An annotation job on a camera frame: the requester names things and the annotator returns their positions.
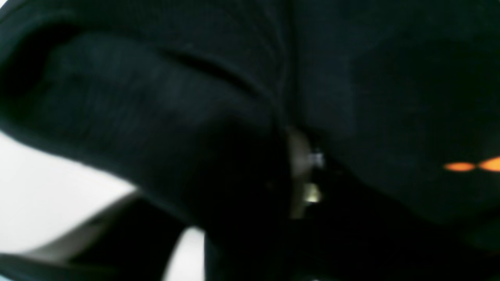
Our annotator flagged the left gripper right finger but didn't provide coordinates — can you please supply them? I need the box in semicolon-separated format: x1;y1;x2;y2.
287;130;391;281

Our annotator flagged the black T-shirt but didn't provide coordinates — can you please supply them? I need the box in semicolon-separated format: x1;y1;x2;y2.
1;0;499;281

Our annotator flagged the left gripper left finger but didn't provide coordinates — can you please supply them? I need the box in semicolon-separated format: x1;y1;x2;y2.
0;193;185;281

